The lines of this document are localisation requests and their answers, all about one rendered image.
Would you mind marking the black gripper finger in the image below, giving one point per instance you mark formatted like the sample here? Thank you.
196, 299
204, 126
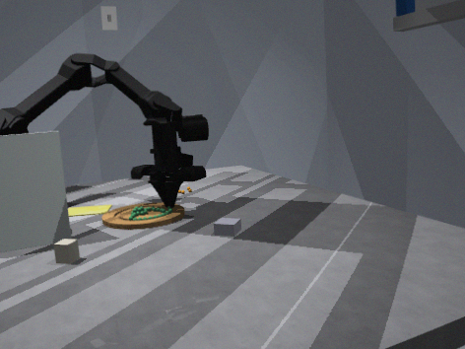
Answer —
159, 187
172, 188

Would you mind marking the round wooden bead board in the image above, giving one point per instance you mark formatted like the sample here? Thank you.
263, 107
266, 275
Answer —
119, 218

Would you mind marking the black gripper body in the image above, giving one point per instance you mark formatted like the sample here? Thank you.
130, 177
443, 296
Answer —
166, 164

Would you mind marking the small beige cube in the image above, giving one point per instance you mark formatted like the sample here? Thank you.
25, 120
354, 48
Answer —
66, 251

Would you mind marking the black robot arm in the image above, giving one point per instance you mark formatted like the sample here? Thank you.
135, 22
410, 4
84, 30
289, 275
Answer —
75, 73

